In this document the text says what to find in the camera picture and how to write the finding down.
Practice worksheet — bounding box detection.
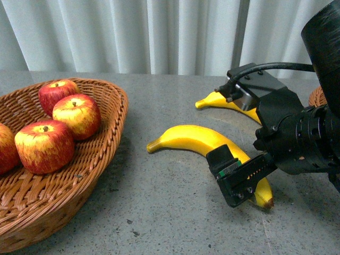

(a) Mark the dark red front apple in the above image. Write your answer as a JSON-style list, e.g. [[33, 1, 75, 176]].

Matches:
[[1, 123, 20, 175]]

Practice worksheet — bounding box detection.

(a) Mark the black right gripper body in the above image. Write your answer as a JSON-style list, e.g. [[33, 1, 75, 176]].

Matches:
[[253, 87, 334, 175]]

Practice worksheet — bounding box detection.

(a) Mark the brown wicker basket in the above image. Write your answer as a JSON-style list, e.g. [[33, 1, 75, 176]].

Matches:
[[308, 86, 327, 107], [1, 78, 129, 253]]

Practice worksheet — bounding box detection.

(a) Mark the yellow-red apple in basket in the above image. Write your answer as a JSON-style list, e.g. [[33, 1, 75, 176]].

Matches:
[[53, 93, 101, 141]]

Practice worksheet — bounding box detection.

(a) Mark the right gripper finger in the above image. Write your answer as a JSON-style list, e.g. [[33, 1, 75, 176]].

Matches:
[[216, 153, 277, 208], [206, 144, 241, 177]]

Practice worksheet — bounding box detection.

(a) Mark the left brown wicker basket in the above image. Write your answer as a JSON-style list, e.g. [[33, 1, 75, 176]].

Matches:
[[1, 78, 129, 253]]

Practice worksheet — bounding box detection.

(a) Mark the red-orange back apple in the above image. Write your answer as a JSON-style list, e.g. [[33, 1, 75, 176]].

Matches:
[[14, 120, 75, 175]]

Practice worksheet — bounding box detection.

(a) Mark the back red apple in basket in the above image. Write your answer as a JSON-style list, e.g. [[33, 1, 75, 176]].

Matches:
[[38, 79, 80, 117]]

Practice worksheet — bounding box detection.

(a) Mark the black right camera cable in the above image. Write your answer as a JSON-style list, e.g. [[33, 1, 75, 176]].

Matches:
[[227, 62, 314, 88]]

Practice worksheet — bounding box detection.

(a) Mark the pale pleated curtain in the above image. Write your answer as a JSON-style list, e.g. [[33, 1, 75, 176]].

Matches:
[[1, 1, 327, 76]]

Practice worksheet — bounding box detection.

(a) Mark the yellow banana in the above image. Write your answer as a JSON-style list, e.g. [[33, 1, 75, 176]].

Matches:
[[195, 91, 261, 125], [146, 125, 274, 209]]

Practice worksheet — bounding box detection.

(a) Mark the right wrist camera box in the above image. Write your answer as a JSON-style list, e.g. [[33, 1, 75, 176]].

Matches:
[[215, 70, 285, 111]]

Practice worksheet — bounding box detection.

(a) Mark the right brown wicker basket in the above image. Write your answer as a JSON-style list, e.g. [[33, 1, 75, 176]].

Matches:
[[308, 86, 327, 107]]

